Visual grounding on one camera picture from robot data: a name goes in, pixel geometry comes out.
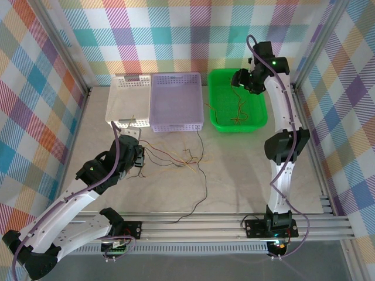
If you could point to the green plastic basket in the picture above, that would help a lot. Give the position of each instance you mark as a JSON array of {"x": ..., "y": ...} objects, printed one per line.
[{"x": 255, "y": 99}]

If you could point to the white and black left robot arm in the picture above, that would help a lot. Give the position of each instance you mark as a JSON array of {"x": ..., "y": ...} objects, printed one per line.
[{"x": 58, "y": 210}]

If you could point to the lilac perforated plastic basket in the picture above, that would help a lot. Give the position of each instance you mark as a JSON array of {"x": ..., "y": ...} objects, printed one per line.
[{"x": 175, "y": 102}]

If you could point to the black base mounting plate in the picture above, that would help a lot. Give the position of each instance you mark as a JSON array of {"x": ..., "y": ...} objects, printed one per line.
[
  {"x": 134, "y": 229},
  {"x": 255, "y": 228}
]

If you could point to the white perforated plastic basket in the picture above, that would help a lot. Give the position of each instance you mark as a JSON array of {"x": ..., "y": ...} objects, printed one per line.
[{"x": 126, "y": 99}]

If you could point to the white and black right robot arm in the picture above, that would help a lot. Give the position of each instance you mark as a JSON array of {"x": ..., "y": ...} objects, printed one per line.
[{"x": 281, "y": 102}]

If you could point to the aluminium frame leg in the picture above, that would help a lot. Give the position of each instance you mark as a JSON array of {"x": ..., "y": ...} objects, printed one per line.
[{"x": 350, "y": 260}]

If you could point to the aluminium frame post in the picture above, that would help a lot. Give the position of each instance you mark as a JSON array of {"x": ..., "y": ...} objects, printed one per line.
[
  {"x": 322, "y": 44},
  {"x": 61, "y": 47}
]

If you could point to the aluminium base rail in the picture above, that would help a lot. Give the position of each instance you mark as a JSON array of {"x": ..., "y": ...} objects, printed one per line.
[{"x": 190, "y": 231}]

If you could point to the small control circuit board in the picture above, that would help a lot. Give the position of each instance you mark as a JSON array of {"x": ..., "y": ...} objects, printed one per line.
[
  {"x": 278, "y": 246},
  {"x": 115, "y": 248}
]

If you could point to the aluminium side rail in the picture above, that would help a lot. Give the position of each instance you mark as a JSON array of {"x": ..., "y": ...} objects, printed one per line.
[
  {"x": 315, "y": 152},
  {"x": 73, "y": 140}
]

